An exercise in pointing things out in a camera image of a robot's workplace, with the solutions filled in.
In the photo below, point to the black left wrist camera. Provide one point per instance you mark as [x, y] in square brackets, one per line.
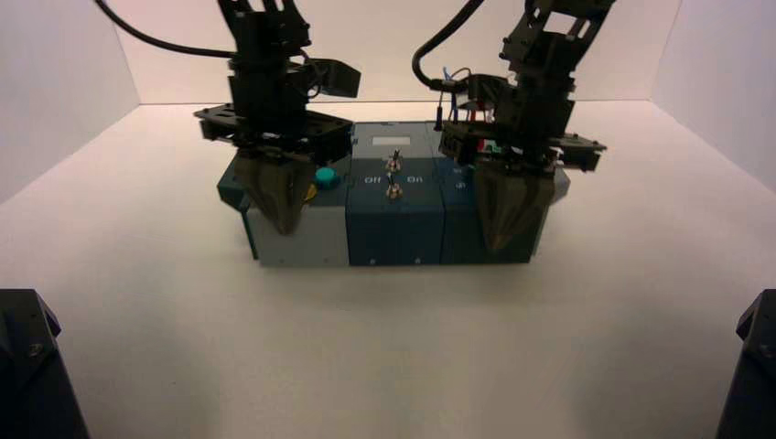
[336, 77]

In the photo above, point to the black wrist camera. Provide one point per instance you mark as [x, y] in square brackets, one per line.
[485, 97]
[336, 77]

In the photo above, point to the teal round push button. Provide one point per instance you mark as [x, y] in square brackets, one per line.
[327, 177]

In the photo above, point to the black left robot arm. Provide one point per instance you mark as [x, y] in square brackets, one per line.
[267, 54]

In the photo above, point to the small metal toggle switch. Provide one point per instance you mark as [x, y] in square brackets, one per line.
[394, 161]
[394, 190]

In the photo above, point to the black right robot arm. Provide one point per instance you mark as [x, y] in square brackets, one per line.
[558, 42]

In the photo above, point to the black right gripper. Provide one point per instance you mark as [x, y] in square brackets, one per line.
[521, 139]

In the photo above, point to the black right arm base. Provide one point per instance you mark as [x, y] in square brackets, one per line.
[752, 375]

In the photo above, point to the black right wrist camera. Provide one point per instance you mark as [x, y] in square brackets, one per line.
[485, 97]

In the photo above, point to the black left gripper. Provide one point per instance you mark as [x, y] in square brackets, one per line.
[285, 130]

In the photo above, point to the blue and grey switch box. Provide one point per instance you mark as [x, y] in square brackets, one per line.
[394, 227]

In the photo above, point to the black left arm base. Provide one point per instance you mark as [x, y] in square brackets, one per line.
[33, 375]

